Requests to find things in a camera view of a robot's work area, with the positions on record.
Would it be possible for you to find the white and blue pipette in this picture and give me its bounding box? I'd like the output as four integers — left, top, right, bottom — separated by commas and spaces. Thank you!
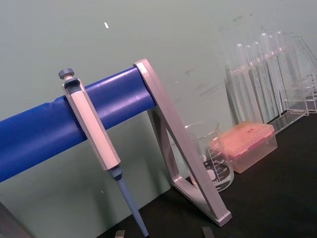
58, 67, 150, 237

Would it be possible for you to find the clear glass beaker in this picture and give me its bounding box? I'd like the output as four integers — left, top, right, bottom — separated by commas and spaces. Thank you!
184, 120, 235, 193

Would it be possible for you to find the black table cloth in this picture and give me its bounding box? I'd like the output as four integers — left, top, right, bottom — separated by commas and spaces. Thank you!
95, 108, 317, 238

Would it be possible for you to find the pink plastic tip box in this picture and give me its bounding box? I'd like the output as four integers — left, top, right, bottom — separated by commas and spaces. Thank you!
209, 121, 278, 174

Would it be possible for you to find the pipette stand with blue bar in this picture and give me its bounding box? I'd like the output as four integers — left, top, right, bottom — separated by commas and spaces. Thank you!
0, 59, 233, 227

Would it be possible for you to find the clear acrylic test tube rack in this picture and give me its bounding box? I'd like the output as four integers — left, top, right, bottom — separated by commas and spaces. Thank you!
224, 44, 317, 136

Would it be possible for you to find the clear test tube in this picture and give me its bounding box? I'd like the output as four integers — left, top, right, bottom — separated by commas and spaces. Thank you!
274, 30, 295, 113
252, 41, 276, 122
244, 44, 269, 123
267, 34, 288, 115
260, 32, 283, 118
234, 43, 261, 124

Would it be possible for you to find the clear conical glass flask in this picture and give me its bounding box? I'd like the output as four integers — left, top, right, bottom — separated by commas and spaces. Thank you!
282, 34, 317, 117

